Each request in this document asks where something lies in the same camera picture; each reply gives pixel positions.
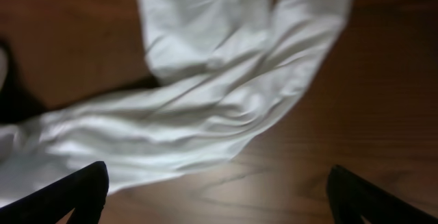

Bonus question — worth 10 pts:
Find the black garment right side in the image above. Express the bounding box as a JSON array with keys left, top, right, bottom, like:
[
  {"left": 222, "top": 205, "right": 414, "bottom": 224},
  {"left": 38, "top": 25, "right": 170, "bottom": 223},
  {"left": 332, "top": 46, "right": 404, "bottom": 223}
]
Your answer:
[{"left": 1, "top": 38, "right": 47, "bottom": 123}]

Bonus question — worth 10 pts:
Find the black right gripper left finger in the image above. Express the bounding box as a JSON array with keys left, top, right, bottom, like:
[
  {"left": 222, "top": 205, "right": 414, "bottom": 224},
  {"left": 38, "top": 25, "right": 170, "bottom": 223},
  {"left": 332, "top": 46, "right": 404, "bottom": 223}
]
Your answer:
[{"left": 1, "top": 161, "right": 109, "bottom": 224}]

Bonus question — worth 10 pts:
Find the white printed t-shirt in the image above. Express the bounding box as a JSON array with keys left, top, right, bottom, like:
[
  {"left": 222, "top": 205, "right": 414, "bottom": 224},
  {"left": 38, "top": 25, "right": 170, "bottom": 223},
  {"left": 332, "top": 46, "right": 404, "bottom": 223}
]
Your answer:
[{"left": 1, "top": 0, "right": 352, "bottom": 206}]

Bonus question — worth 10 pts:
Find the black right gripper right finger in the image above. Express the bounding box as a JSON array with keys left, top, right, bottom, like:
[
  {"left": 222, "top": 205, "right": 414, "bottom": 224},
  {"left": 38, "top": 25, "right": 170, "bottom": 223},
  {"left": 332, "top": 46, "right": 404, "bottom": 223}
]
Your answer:
[{"left": 326, "top": 165, "right": 437, "bottom": 224}]

